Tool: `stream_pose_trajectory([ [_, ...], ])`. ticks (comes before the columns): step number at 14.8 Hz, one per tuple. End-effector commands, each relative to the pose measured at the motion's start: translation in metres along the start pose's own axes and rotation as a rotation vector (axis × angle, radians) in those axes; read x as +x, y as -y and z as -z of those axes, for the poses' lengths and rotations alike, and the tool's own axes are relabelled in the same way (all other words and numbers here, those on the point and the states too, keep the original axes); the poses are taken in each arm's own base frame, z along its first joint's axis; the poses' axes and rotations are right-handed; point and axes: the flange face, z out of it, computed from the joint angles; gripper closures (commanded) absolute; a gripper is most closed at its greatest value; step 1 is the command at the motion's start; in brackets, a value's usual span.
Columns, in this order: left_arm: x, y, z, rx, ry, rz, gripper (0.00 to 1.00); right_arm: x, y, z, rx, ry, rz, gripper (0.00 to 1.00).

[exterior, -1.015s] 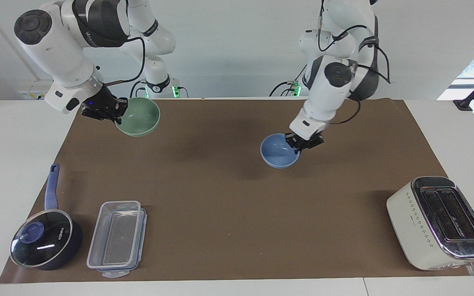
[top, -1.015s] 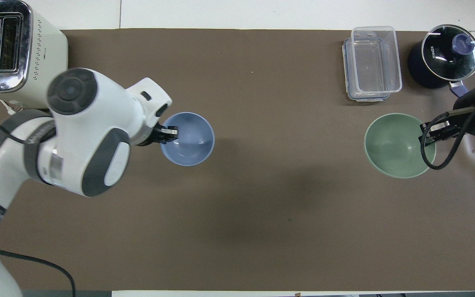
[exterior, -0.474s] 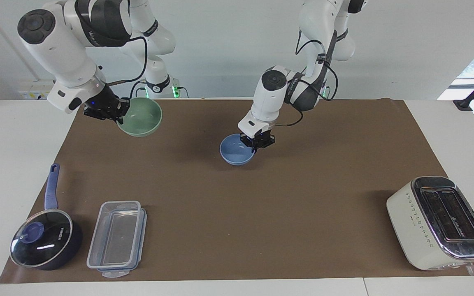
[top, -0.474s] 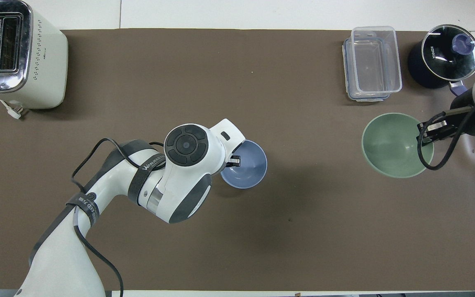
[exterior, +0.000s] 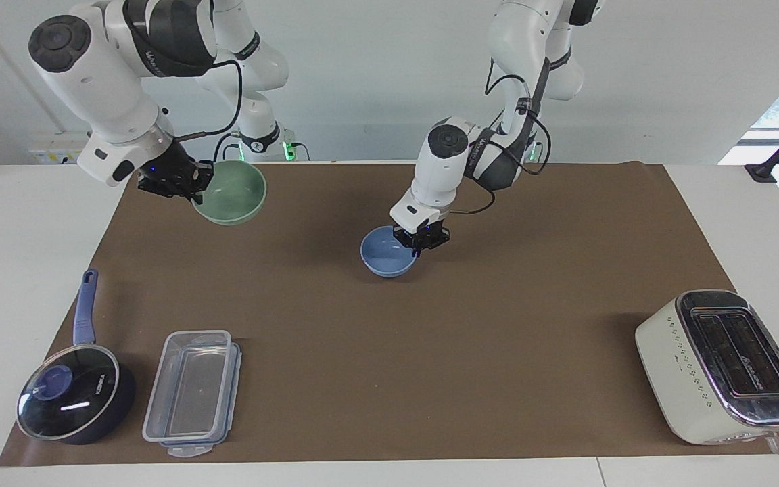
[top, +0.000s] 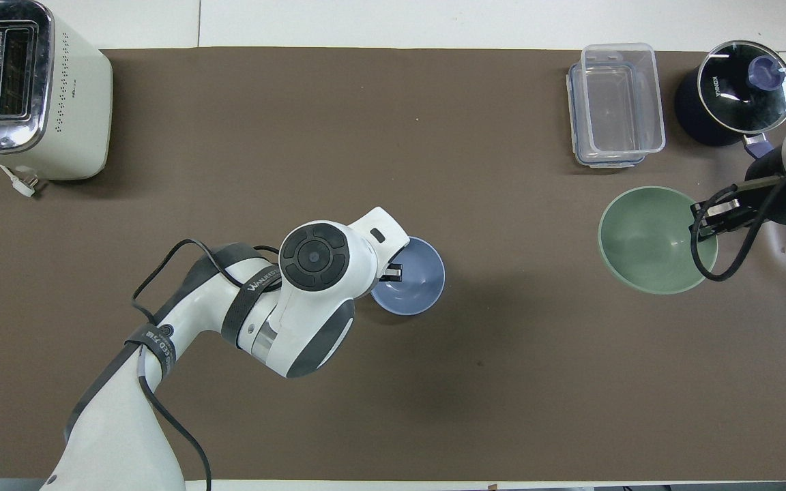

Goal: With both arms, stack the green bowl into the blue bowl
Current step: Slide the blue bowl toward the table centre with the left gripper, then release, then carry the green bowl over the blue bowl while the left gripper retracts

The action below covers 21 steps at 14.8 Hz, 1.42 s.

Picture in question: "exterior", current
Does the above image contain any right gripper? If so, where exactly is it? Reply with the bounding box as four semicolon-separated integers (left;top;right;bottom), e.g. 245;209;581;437
137;139;215;206

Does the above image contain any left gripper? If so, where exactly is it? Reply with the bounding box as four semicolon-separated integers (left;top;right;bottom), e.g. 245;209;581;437
393;217;452;259

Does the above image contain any green bowl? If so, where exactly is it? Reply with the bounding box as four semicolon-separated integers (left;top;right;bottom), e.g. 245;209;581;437
191;160;267;226

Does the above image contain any blue bowl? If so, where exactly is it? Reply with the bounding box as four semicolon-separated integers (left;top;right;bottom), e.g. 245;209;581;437
360;225;423;279

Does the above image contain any clear plastic container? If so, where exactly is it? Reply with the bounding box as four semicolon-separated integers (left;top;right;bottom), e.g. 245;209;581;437
142;329;234;444

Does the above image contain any dark blue saucepan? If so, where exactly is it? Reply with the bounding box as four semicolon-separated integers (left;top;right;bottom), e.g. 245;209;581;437
16;269;137;446

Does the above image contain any glass lid with blue knob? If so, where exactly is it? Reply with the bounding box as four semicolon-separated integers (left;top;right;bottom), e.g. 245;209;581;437
16;344;122;441

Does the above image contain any cream and chrome toaster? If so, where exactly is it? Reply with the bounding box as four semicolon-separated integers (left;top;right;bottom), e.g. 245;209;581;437
634;289;779;446

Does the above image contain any black cable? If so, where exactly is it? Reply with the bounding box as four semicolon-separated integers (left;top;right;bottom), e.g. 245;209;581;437
445;187;497;216
174;60;244;143
212;131;245;164
483;57;553;175

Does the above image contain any white wall socket strip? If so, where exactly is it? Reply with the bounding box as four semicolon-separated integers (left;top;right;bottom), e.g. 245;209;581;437
27;131;93;166

